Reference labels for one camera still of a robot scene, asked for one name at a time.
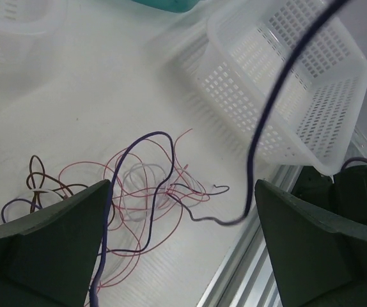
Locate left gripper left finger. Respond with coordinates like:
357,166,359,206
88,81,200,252
0,180,110,306

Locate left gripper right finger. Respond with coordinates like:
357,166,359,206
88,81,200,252
255,180,367,306

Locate bundle of thin wires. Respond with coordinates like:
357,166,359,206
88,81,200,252
1,127,229,288

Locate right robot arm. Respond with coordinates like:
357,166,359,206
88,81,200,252
291,157,367,225

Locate white perforated basket, right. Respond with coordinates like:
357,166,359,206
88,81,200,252
170,1,367,175

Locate white perforated basket,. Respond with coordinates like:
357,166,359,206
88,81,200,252
0,0,68,64
170,1,367,175

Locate white perforated basket, centre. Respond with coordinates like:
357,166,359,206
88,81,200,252
0,0,68,64

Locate teal translucent plastic bin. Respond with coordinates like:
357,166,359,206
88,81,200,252
134,0,200,13

